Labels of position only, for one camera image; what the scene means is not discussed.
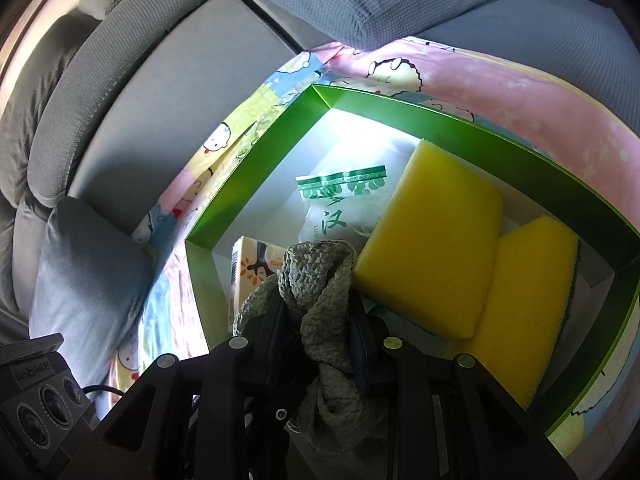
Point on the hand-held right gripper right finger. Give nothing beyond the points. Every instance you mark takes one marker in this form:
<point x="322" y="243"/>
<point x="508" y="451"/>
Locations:
<point x="359" y="350"/>

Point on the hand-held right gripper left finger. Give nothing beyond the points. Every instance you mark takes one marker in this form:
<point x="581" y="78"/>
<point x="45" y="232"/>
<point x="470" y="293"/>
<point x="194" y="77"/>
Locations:
<point x="272" y="340"/>

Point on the grey-green knitted cloth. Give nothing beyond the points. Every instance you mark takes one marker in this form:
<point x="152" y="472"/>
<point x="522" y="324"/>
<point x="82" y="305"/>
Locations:
<point x="325" y="300"/>

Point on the orange white tissue pack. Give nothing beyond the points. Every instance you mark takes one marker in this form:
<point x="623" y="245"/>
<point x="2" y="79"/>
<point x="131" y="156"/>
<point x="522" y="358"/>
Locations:
<point x="250" y="270"/>

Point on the yellow green scouring sponge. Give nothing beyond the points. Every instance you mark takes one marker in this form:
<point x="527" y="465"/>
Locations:
<point x="525" y="310"/>
<point x="430" y="240"/>

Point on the clear green-printed plastic bag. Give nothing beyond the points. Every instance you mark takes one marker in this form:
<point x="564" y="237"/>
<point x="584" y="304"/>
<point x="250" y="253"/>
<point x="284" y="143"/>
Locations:
<point x="340" y="205"/>

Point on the green cardboard box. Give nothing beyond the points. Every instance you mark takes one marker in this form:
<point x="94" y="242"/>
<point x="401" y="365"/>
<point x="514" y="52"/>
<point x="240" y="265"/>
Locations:
<point x="450" y="120"/>

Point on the small grey pillow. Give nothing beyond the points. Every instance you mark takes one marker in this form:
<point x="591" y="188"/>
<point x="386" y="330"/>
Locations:
<point x="85" y="285"/>

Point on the grey sofa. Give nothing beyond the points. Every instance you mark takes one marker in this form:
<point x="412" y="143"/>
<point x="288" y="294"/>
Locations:
<point x="175" y="125"/>

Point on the colourful cartoon printed blanket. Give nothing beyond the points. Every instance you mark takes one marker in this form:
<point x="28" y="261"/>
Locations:
<point x="550" y="105"/>

